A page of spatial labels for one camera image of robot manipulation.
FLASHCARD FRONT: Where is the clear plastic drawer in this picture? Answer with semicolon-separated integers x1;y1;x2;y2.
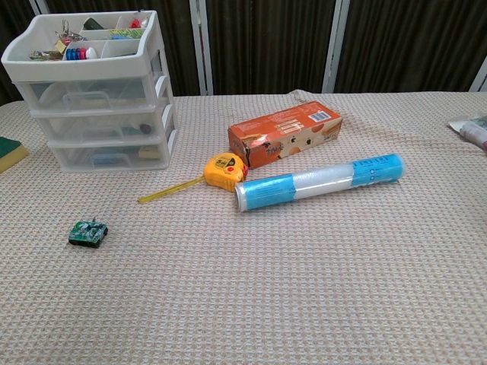
32;104;176;144
17;74;170;113
49;131;180;172

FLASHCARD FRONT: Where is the green circuit board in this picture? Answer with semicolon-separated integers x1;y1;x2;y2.
68;217;109;249

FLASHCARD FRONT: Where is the orange biscuit box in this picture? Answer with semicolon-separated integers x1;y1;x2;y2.
227;100;344;170

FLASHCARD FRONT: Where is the yellow tape measure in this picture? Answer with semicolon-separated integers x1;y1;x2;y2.
137;151;249;205

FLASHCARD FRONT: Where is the blue cling film roll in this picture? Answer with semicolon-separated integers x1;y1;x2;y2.
234;152;406;213

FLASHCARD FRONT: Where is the beige woven tablecloth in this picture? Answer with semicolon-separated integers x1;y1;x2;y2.
0;90;487;365

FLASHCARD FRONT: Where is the blue flat item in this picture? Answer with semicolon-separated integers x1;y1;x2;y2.
93;154;129;167

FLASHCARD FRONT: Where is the dark folding screen panel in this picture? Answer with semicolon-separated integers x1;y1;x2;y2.
28;0;214;96
189;0;349;95
0;0;50;107
323;0;487;94

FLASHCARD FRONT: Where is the row of coloured pins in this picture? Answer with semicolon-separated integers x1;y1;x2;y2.
65;46;100;61

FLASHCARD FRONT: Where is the green yellow sponge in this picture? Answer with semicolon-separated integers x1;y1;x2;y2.
0;135;30;175

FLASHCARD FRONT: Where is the floral tissue pack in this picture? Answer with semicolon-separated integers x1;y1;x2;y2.
447;114;487;152

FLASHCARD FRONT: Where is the white plastic drawer organizer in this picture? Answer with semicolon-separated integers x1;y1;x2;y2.
1;10;180;175

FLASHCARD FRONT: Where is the metal key ring cluster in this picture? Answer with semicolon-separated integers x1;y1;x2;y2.
55;19;88;42

